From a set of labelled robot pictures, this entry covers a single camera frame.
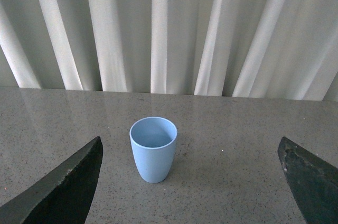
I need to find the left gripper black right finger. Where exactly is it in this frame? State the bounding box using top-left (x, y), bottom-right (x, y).
top-left (277, 137), bottom-right (337, 223)

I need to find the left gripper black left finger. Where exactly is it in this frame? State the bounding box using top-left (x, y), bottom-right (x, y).
top-left (1, 137), bottom-right (103, 223)

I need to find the light blue plastic cup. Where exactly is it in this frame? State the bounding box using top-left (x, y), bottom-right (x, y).
top-left (129, 117), bottom-right (178, 183)

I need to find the white pleated curtain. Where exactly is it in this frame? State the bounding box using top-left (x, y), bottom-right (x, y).
top-left (1, 0), bottom-right (337, 101)

